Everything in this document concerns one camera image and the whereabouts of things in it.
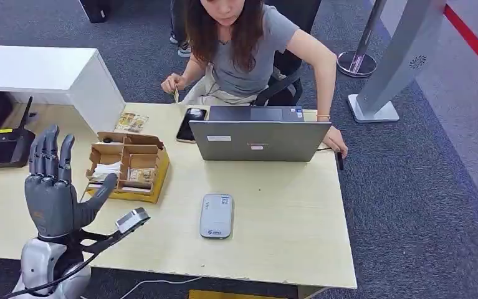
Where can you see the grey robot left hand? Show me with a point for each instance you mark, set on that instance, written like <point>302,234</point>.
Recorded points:
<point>53,206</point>

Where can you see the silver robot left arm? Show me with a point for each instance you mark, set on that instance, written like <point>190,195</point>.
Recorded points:
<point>36,260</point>

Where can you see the white card stack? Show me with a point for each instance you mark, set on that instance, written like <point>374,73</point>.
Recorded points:
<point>107,171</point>

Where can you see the printed card stack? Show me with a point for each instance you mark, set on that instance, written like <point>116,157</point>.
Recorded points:
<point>141,175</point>

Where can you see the wooden card box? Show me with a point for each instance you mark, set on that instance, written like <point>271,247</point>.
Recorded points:
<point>160,173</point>

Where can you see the white cabinet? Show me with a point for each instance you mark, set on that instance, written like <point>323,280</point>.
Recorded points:
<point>36,70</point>

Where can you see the black smartphone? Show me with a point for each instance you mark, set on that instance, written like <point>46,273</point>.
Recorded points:
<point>190,124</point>

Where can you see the person's right hand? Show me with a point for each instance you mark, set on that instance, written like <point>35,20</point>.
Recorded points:
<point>172,82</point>

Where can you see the person's hand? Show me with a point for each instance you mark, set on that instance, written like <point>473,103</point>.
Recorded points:
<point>334,140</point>
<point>172,82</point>

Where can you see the yellow board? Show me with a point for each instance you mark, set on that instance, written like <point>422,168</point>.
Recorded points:
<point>222,295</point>

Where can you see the black case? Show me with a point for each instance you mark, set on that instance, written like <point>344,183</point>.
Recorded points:
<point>94,10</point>

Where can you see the grey laptop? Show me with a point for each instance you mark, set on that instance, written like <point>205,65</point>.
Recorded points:
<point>259,142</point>

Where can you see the standing person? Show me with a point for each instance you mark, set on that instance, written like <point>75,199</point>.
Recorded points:
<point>179,29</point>

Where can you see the seated person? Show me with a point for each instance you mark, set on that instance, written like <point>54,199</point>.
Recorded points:
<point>243,53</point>

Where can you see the black office chair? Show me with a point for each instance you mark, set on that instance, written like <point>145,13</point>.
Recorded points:
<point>284,88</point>

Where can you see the person's left hand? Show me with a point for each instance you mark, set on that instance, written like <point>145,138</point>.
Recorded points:
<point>334,140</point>

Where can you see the grey kiosk stand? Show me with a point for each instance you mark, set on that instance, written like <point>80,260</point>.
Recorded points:
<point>399,53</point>

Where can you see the black camera bracket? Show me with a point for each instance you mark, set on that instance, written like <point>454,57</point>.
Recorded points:
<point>102,243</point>

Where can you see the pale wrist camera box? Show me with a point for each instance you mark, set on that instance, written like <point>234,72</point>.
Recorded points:
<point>132,220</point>

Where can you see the chrome stanchion post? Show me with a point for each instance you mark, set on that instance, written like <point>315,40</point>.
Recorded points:
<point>356,64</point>

